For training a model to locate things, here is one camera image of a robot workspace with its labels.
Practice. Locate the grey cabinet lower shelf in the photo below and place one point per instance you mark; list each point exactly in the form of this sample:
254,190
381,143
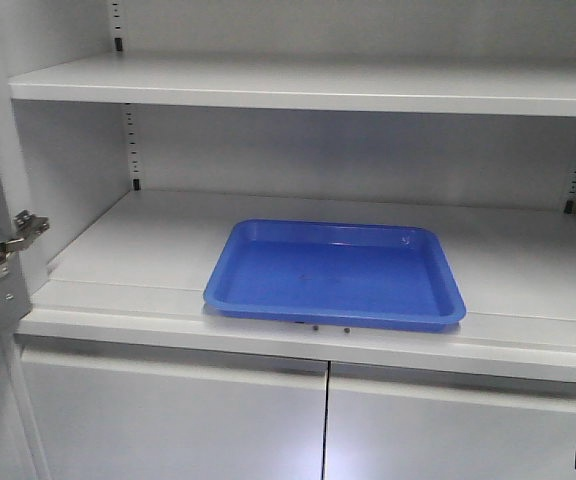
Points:
470,290

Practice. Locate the grey cabinet shelf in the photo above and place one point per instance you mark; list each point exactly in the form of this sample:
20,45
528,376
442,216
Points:
470,290
391,85

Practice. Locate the lower right cabinet door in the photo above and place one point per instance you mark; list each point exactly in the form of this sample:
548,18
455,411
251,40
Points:
397,423

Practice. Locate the grey cabinet upper shelf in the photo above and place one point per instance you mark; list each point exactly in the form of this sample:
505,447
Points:
391,85

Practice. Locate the lower left cabinet door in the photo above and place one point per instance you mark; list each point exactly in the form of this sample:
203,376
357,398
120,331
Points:
176,415

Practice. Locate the black shelf support clip right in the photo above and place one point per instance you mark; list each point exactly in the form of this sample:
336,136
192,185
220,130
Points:
569,207

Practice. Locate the blue plastic tray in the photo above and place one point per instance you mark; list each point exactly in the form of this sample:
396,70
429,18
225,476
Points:
350,275

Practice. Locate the metal door hinge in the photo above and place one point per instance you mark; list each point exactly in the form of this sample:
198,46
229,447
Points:
29,227

